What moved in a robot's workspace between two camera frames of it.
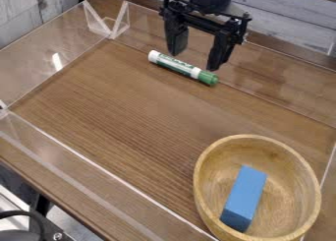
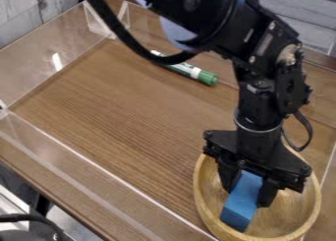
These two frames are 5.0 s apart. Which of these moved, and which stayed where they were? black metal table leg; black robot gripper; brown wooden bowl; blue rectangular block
Moved: black robot gripper
Stayed: black metal table leg; brown wooden bowl; blue rectangular block
